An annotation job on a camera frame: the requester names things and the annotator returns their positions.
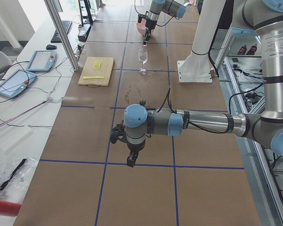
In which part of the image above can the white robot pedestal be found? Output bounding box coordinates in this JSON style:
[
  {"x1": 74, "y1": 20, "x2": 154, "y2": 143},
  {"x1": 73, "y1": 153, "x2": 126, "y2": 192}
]
[{"x1": 177, "y1": 0, "x2": 226, "y2": 83}]

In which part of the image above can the teach pendant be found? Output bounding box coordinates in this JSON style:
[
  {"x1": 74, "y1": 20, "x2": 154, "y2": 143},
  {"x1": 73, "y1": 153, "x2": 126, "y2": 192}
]
[
  {"x1": 0, "y1": 69, "x2": 37, "y2": 98},
  {"x1": 26, "y1": 50, "x2": 57, "y2": 73}
]

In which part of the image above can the far teach pendant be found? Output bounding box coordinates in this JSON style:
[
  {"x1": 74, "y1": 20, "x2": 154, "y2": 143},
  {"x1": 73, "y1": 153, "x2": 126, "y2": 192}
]
[{"x1": 26, "y1": 50, "x2": 57, "y2": 73}]

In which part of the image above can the black keyboard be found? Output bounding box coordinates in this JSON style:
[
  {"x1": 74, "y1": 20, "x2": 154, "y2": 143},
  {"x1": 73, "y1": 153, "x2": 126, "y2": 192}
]
[{"x1": 50, "y1": 20, "x2": 73, "y2": 43}]

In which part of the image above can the black device box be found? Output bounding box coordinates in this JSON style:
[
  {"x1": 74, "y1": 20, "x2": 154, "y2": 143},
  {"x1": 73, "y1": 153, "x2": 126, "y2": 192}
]
[{"x1": 77, "y1": 24, "x2": 91, "y2": 42}]

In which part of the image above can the red fire extinguisher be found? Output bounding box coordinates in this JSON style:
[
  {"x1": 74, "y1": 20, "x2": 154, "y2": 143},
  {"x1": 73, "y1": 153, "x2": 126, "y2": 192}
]
[{"x1": 0, "y1": 200, "x2": 21, "y2": 217}]

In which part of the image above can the clear wine glass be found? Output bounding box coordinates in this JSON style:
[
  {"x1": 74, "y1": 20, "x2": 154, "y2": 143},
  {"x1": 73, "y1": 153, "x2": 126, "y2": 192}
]
[{"x1": 138, "y1": 48, "x2": 148, "y2": 75}]

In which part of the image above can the pink bowl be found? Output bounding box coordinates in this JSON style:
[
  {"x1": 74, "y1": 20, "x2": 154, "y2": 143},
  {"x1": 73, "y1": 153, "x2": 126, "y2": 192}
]
[{"x1": 136, "y1": 19, "x2": 146, "y2": 35}]

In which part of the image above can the steel jigger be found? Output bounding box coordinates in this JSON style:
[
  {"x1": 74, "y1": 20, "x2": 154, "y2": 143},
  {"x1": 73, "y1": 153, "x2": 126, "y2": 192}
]
[{"x1": 139, "y1": 99, "x2": 146, "y2": 106}]

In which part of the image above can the bamboo cutting board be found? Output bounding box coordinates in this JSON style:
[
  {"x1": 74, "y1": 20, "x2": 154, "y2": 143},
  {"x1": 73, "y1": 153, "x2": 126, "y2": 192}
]
[{"x1": 78, "y1": 57, "x2": 114, "y2": 86}]

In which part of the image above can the black computer mouse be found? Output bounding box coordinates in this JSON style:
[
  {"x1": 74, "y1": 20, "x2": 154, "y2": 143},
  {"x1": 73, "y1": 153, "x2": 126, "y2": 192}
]
[{"x1": 46, "y1": 44, "x2": 57, "y2": 50}]

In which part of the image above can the yellow plastic knife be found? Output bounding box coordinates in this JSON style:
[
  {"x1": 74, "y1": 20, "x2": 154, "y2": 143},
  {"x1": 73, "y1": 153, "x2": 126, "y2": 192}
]
[{"x1": 83, "y1": 76, "x2": 105, "y2": 80}]

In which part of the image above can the near teach pendant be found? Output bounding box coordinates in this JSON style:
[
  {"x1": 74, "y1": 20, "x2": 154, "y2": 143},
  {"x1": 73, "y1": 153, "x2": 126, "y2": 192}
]
[{"x1": 0, "y1": 69, "x2": 37, "y2": 98}]

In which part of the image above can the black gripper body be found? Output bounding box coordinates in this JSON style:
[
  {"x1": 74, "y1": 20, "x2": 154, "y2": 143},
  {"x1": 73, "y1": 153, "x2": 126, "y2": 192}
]
[
  {"x1": 127, "y1": 142, "x2": 145, "y2": 167},
  {"x1": 143, "y1": 19, "x2": 156, "y2": 40}
]

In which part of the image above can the aluminium frame post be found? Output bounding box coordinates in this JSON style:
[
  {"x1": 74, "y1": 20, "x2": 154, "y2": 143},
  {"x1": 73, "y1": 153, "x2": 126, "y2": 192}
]
[{"x1": 44, "y1": 0, "x2": 79, "y2": 72}]

